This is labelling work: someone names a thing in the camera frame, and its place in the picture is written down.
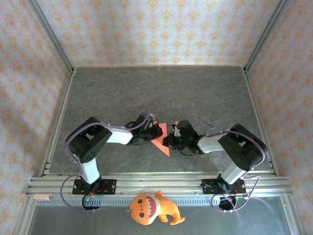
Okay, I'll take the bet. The pink square paper sheet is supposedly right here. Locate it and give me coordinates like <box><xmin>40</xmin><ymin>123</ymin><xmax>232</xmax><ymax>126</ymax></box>
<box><xmin>150</xmin><ymin>120</ymin><xmax>171</xmax><ymax>157</ymax></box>

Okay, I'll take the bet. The orange shark plush toy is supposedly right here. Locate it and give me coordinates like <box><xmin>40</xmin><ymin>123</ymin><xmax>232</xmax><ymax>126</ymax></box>
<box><xmin>126</xmin><ymin>190</ymin><xmax>186</xmax><ymax>226</ymax></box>

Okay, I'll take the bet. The small pink block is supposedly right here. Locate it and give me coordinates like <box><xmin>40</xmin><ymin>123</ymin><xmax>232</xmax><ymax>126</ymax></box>
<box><xmin>33</xmin><ymin>193</ymin><xmax>52</xmax><ymax>201</ymax></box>

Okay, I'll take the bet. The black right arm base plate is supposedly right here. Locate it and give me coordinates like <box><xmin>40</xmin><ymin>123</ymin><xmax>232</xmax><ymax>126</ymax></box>
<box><xmin>201</xmin><ymin>179</ymin><xmax>246</xmax><ymax>196</ymax></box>

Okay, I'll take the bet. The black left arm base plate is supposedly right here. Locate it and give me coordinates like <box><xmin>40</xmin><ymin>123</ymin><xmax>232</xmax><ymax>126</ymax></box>
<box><xmin>72</xmin><ymin>179</ymin><xmax>117</xmax><ymax>196</ymax></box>

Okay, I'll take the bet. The black round cable port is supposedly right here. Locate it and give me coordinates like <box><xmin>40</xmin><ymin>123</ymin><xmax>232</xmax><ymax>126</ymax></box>
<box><xmin>82</xmin><ymin>195</ymin><xmax>101</xmax><ymax>212</ymax></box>
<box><xmin>218</xmin><ymin>195</ymin><xmax>237</xmax><ymax>212</ymax></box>

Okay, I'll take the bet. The grey slotted cable duct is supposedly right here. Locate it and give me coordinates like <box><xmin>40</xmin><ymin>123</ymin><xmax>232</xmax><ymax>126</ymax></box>
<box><xmin>36</xmin><ymin>197</ymin><xmax>247</xmax><ymax>207</ymax></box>

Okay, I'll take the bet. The aluminium table side rail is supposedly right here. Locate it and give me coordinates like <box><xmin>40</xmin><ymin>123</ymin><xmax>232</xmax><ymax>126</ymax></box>
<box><xmin>38</xmin><ymin>68</ymin><xmax>77</xmax><ymax>177</ymax></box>
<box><xmin>241</xmin><ymin>67</ymin><xmax>280</xmax><ymax>177</ymax></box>

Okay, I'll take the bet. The aluminium frame post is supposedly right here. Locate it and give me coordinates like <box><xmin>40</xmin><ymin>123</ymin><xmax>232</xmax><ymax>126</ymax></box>
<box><xmin>25</xmin><ymin>0</ymin><xmax>76</xmax><ymax>75</ymax></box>
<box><xmin>241</xmin><ymin>0</ymin><xmax>291</xmax><ymax>74</ymax></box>

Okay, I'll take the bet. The aluminium lower frame bar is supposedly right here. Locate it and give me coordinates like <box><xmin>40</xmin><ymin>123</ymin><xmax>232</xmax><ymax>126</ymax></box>
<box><xmin>12</xmin><ymin>199</ymin><xmax>37</xmax><ymax>235</ymax></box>
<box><xmin>280</xmin><ymin>195</ymin><xmax>306</xmax><ymax>235</ymax></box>

